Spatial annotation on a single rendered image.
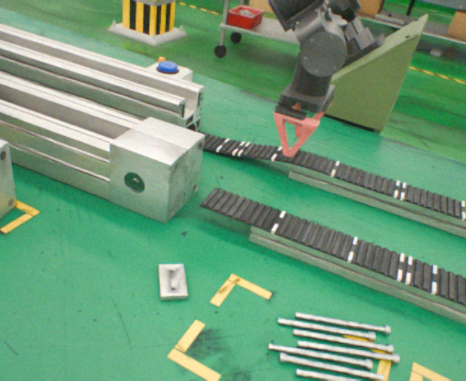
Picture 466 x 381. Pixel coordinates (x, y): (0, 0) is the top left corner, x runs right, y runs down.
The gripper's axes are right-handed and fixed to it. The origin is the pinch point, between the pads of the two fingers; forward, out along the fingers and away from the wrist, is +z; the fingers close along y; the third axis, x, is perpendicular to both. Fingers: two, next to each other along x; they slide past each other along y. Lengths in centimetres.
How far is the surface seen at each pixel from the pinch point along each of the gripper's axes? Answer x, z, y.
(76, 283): -13.7, 5.9, 38.4
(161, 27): -181, 73, -282
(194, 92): -20.0, -2.1, -2.4
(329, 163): 6.3, 2.2, -0.6
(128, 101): -29.0, -0.1, 4.8
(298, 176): 2.3, 4.8, 2.0
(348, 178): 10.0, 2.5, 1.7
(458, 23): 56, 49, -469
